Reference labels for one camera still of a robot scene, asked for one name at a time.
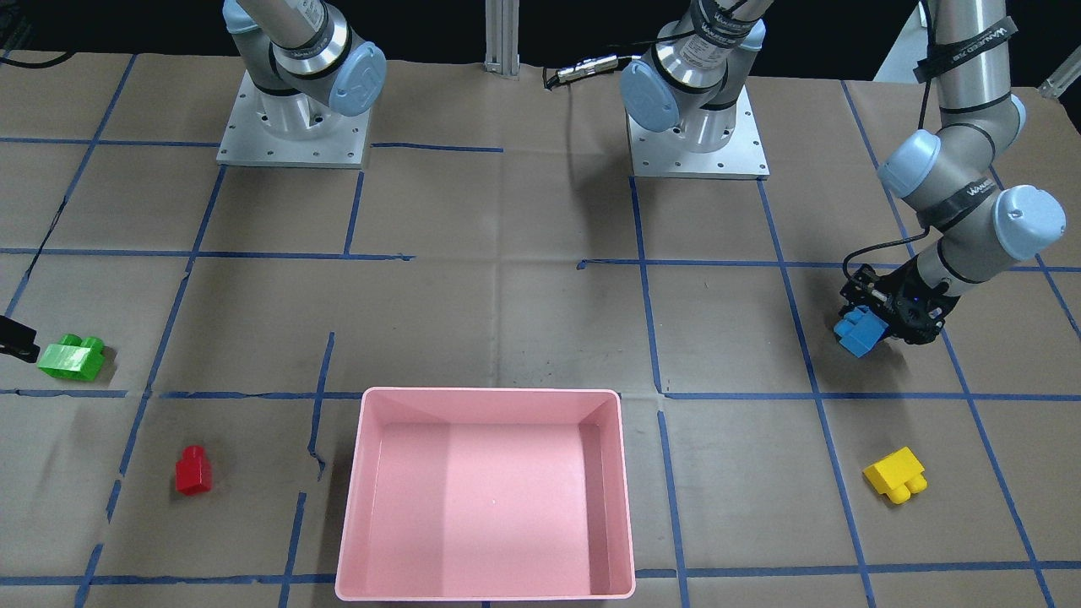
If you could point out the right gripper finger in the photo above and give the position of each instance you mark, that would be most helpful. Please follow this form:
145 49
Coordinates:
18 341

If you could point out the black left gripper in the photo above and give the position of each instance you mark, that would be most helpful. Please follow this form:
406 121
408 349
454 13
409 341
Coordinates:
905 297

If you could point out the green toy block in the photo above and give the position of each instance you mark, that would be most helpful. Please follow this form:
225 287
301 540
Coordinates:
73 357

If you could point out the blue toy block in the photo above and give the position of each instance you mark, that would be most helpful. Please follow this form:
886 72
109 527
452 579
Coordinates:
859 330

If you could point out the yellow toy block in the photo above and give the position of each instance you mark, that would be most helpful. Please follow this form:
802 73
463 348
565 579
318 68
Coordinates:
898 476

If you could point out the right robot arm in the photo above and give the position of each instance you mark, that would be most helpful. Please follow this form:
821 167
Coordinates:
313 76

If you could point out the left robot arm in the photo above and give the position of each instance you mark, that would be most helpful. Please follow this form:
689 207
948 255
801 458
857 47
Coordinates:
697 65

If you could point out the pink plastic box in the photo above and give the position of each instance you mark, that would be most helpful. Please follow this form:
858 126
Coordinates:
487 494

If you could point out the red toy block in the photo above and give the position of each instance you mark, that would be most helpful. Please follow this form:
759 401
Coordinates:
193 471

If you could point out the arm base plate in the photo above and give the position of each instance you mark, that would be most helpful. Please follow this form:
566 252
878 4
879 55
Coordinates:
711 144
268 131

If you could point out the aluminium frame post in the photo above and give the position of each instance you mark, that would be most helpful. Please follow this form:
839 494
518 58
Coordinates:
501 57

